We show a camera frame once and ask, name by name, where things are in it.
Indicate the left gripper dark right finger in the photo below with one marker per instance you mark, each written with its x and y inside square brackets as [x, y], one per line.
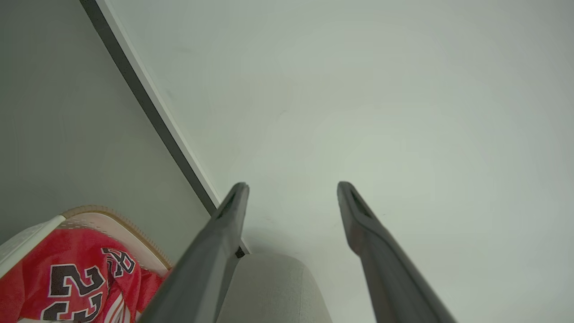
[390, 273]

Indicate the red basketball jersey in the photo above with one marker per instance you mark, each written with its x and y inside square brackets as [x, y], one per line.
[67, 251]

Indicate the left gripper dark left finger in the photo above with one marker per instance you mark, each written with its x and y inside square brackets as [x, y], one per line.
[202, 273]

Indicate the white perforated laundry basket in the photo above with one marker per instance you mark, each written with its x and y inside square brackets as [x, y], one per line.
[121, 229]

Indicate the white and black baseboard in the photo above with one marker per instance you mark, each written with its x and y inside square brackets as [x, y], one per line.
[148, 98]

